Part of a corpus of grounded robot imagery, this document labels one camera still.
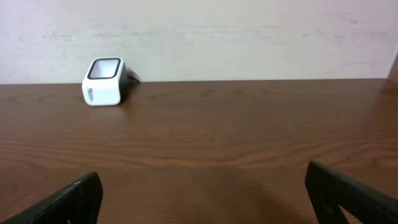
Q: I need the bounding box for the white barcode scanner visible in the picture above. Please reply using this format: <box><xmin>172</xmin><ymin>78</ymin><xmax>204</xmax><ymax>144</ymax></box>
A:
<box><xmin>81</xmin><ymin>57</ymin><xmax>128</xmax><ymax>106</ymax></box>

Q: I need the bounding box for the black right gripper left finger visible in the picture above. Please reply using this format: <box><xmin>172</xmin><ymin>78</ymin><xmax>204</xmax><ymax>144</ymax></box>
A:
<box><xmin>2</xmin><ymin>172</ymin><xmax>103</xmax><ymax>224</ymax></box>

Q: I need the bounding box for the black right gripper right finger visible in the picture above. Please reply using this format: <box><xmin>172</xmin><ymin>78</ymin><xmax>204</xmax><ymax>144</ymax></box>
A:
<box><xmin>305</xmin><ymin>161</ymin><xmax>397</xmax><ymax>224</ymax></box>

